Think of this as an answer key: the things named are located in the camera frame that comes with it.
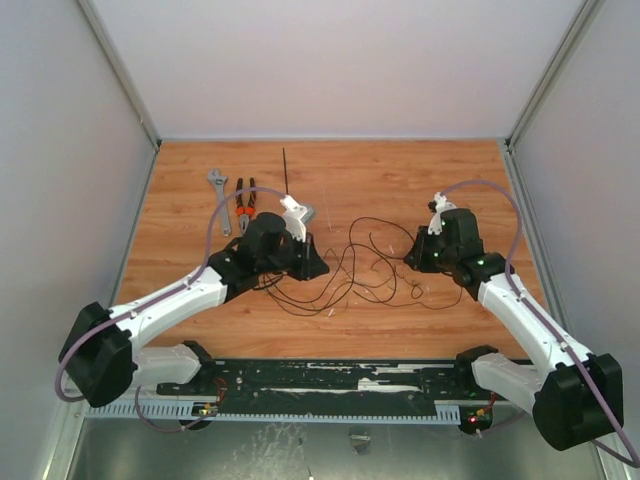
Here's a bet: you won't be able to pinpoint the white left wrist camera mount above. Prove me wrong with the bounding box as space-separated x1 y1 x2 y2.
280 195 316 242

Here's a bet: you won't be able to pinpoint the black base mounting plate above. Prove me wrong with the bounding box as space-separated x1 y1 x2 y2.
155 359 501 418

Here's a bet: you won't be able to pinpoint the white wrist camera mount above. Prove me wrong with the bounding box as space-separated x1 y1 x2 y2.
280 195 316 242
428 192 456 230

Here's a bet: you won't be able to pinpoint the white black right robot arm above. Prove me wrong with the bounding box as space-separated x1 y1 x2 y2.
404 202 624 450

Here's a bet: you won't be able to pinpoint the black zip tie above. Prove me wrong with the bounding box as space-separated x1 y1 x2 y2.
281 147 289 195

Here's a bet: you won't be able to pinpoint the orange black pliers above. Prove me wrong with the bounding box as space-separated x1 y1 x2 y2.
235 177 256 235

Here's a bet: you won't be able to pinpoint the grey slotted cable duct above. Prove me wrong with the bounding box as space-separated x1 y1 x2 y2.
82 398 461 425

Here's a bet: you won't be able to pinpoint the silver adjustable wrench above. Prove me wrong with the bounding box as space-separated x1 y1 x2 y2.
207 168 232 237

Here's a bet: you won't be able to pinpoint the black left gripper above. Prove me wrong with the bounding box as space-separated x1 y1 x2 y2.
258 229 330 281

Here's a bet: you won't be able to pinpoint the black and yellow wire bundle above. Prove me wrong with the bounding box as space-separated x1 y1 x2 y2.
349 239 464 311

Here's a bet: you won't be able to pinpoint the aluminium frame rail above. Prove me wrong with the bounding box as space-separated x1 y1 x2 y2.
499 0 614 406

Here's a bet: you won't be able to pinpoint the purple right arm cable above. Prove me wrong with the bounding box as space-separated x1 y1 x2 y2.
439 179 640 464

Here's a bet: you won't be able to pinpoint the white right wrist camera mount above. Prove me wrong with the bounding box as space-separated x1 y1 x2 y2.
428 192 456 230

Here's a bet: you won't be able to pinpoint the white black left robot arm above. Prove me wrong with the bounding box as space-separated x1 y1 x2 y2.
56 206 329 407

